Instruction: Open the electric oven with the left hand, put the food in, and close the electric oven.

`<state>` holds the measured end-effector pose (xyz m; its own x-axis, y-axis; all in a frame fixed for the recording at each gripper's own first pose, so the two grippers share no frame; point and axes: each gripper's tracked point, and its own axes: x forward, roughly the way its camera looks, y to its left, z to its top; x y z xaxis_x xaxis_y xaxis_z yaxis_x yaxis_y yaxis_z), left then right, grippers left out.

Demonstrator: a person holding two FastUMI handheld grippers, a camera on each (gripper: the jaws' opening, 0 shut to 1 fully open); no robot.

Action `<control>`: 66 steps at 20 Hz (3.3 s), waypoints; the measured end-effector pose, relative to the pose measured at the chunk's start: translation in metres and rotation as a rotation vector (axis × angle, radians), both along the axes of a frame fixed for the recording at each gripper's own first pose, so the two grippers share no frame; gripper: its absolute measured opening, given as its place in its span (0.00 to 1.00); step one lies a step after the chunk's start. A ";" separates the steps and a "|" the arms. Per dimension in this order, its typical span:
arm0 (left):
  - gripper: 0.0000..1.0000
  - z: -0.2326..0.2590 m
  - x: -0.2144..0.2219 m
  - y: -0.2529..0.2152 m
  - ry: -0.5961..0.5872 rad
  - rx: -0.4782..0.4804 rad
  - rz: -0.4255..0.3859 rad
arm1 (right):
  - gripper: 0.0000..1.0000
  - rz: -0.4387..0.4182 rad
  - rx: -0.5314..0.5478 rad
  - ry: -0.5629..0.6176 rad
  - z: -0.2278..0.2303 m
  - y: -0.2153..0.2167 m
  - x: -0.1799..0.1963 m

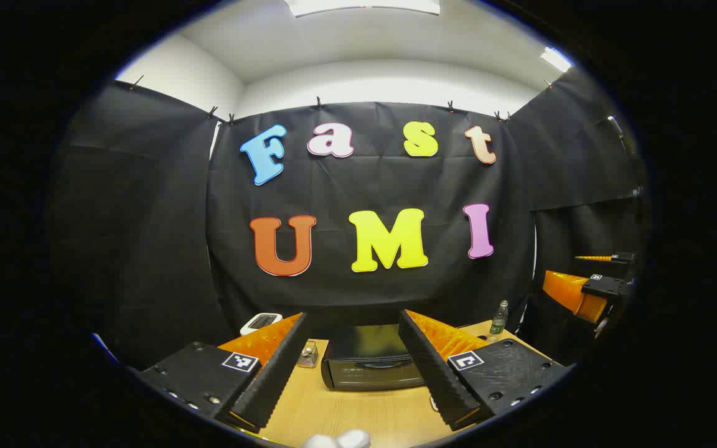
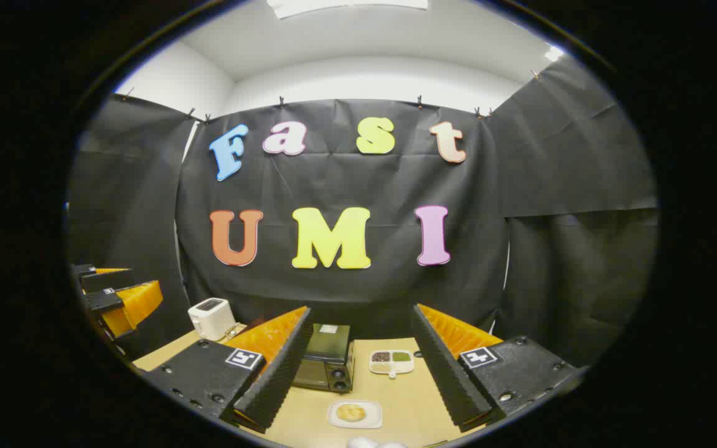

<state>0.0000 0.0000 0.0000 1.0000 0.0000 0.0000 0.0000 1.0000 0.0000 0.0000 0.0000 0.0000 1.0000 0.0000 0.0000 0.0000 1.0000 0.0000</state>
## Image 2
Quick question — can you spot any white divided dish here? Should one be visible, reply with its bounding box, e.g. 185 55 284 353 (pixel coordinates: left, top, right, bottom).
369 350 415 379

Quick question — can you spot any white toaster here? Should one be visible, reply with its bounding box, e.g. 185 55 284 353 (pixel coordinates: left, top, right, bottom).
187 297 238 342

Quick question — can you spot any white square plate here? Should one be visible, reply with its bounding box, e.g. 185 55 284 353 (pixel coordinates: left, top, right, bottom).
327 399 383 430

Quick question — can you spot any black backdrop cloth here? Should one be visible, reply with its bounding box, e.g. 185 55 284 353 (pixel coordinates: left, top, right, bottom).
66 59 659 368

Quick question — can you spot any ceiling light panel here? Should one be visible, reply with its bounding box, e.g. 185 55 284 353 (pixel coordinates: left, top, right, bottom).
267 0 429 19

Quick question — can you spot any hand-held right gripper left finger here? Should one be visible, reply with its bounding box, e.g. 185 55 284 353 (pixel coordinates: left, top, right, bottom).
141 305 314 434

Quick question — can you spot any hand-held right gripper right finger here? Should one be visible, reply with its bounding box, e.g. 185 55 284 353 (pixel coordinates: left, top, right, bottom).
410 304 583 433

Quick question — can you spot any black electric oven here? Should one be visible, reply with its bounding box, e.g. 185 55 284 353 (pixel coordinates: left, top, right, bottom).
292 322 356 394

